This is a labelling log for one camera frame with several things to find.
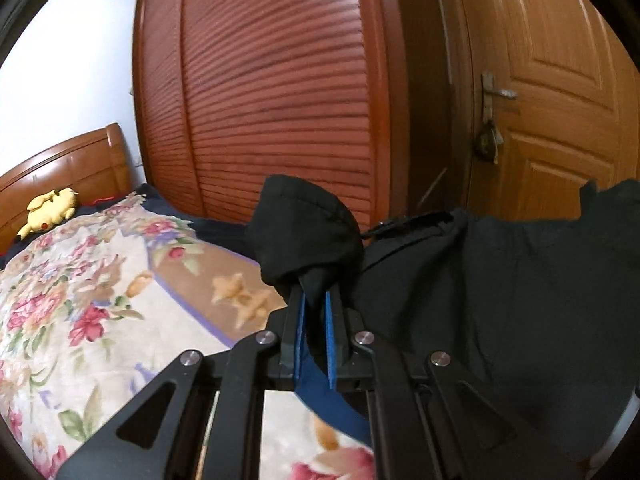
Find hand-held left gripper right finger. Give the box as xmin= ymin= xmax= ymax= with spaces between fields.
xmin=325 ymin=285 xmax=591 ymax=480

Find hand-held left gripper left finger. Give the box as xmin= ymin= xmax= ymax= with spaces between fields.
xmin=55 ymin=285 xmax=307 ymax=480

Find black coat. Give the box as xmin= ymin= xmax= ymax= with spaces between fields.
xmin=245 ymin=175 xmax=640 ymax=471

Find navy bed sheet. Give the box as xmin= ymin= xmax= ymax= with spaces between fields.
xmin=0 ymin=182 xmax=261 ymax=271

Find floral blanket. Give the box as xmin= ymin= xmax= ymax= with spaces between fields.
xmin=0 ymin=192 xmax=376 ymax=480

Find hanging keys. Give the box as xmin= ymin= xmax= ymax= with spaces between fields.
xmin=475 ymin=120 xmax=501 ymax=165

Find wooden louvered wardrobe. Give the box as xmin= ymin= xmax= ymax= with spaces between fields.
xmin=132 ymin=0 xmax=451 ymax=231

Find yellow plush toy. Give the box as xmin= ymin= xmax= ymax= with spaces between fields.
xmin=17 ymin=187 xmax=81 ymax=241

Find wooden bed headboard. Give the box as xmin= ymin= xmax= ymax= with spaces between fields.
xmin=0 ymin=122 xmax=137 ymax=256

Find wooden door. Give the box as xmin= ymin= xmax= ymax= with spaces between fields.
xmin=430 ymin=0 xmax=640 ymax=221

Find metal door handle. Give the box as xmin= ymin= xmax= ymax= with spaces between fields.
xmin=481 ymin=72 xmax=518 ymax=121

